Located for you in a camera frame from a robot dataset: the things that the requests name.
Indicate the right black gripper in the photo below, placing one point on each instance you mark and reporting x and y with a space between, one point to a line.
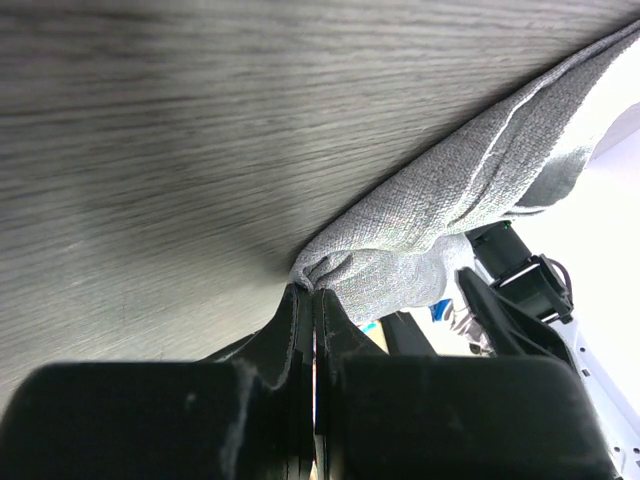
523 286

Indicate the grey cloth napkin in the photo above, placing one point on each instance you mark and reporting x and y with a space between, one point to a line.
401 245

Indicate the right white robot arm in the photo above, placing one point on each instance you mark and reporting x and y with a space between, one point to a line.
618 420

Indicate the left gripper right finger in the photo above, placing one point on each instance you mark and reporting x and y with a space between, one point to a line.
382 416

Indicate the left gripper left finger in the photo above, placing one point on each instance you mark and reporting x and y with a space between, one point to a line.
244 412

